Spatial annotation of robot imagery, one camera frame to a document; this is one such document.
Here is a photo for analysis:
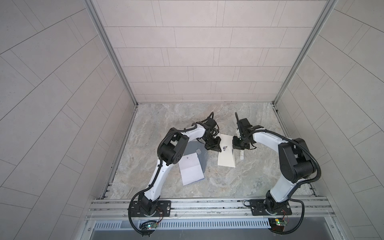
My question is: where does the circuit board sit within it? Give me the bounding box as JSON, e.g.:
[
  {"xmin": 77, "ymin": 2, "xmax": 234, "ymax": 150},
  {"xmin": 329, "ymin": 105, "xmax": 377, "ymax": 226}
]
[
  {"xmin": 268, "ymin": 218, "xmax": 289, "ymax": 232},
  {"xmin": 140, "ymin": 220, "xmax": 159, "ymax": 231}
]

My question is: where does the cream envelope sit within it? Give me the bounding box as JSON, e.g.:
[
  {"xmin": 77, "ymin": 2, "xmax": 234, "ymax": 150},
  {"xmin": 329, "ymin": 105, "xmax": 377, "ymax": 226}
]
[{"xmin": 218, "ymin": 134, "xmax": 236, "ymax": 168}]

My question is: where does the right circuit board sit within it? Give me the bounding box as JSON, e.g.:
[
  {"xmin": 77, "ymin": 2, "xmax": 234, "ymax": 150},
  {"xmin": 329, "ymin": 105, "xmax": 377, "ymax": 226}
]
[{"xmin": 268, "ymin": 218, "xmax": 289, "ymax": 232}]

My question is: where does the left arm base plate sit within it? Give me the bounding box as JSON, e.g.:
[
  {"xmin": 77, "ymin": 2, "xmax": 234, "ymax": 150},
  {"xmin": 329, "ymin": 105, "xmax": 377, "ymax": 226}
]
[{"xmin": 129, "ymin": 201, "xmax": 172, "ymax": 218}]

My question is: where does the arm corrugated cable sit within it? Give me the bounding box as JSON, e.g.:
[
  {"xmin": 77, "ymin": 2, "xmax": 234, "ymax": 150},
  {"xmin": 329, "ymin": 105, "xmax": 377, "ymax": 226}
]
[
  {"xmin": 234, "ymin": 112, "xmax": 322, "ymax": 185},
  {"xmin": 127, "ymin": 111, "xmax": 214, "ymax": 211}
]

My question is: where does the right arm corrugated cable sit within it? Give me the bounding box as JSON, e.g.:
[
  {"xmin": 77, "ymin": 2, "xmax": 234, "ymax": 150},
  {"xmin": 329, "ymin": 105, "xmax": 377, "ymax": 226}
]
[{"xmin": 234, "ymin": 112, "xmax": 322, "ymax": 185}]

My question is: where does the white paper sheet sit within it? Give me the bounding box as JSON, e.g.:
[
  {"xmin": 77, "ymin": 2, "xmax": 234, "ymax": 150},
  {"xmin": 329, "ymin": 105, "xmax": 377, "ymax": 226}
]
[{"xmin": 178, "ymin": 153, "xmax": 205, "ymax": 186}]

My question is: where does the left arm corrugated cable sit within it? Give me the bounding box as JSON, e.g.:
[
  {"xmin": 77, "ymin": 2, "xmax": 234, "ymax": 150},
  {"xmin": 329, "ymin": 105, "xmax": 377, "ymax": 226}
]
[{"xmin": 127, "ymin": 111, "xmax": 214, "ymax": 211}]

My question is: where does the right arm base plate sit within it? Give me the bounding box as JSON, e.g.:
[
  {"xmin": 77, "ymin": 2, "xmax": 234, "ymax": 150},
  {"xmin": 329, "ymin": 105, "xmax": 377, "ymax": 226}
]
[{"xmin": 249, "ymin": 199, "xmax": 292, "ymax": 216}]

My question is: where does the left circuit board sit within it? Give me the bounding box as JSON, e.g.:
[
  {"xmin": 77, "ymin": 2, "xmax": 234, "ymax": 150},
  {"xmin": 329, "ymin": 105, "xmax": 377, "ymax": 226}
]
[{"xmin": 140, "ymin": 220, "xmax": 159, "ymax": 231}]

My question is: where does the white glue stick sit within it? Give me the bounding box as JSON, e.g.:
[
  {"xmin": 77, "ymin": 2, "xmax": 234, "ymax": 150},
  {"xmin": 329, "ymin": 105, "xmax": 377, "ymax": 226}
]
[{"xmin": 240, "ymin": 150, "xmax": 245, "ymax": 161}]

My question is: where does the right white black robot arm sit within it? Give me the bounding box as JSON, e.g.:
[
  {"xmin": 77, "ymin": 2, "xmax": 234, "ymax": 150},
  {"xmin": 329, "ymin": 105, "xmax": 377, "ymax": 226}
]
[{"xmin": 233, "ymin": 119, "xmax": 322, "ymax": 213}]

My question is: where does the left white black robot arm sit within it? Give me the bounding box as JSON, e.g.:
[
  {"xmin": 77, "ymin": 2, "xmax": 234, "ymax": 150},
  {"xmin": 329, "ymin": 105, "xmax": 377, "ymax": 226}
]
[{"xmin": 134, "ymin": 112, "xmax": 222, "ymax": 215}]

